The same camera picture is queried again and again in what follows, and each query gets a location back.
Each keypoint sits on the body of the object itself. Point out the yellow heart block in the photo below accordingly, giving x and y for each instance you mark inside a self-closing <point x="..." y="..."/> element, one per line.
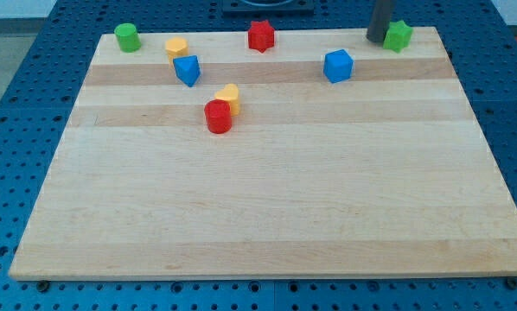
<point x="230" y="94"/>

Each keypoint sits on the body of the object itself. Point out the red cylinder block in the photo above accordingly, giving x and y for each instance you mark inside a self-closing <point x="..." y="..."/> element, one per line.
<point x="218" y="116"/>

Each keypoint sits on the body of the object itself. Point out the wooden board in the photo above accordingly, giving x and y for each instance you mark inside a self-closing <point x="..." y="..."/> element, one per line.
<point x="384" y="175"/>

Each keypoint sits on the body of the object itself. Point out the blue triangle block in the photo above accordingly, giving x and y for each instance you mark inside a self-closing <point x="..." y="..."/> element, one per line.
<point x="187" y="69"/>

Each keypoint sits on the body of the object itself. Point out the red star block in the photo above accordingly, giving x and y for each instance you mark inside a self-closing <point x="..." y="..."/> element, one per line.
<point x="261" y="36"/>

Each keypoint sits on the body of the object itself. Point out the blue cube block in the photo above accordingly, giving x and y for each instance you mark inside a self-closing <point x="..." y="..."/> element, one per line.
<point x="338" y="66"/>

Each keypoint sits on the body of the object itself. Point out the yellow hexagon block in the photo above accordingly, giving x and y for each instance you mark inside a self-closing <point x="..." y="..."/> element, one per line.
<point x="176" y="47"/>

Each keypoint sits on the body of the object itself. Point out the green cylinder block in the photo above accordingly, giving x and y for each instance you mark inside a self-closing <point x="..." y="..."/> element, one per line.
<point x="127" y="37"/>

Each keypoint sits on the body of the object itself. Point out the green star block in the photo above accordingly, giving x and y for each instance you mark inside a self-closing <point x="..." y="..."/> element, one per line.
<point x="398" y="36"/>

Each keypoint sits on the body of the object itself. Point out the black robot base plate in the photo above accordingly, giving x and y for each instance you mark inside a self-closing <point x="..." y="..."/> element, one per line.
<point x="235" y="7"/>

